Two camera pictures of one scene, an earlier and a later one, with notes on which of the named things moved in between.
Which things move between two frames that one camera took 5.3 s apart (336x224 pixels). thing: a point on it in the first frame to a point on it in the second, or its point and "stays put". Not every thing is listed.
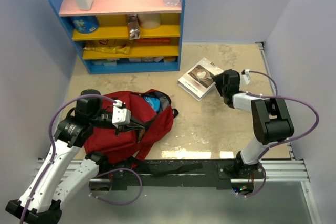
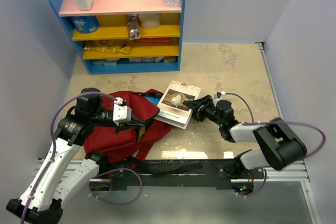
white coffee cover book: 198,81 to 171,109
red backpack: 151,116 stays put
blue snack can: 86,24 stays put
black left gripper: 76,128 stays put
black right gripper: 218,82 to 198,112
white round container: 149,21 stays put
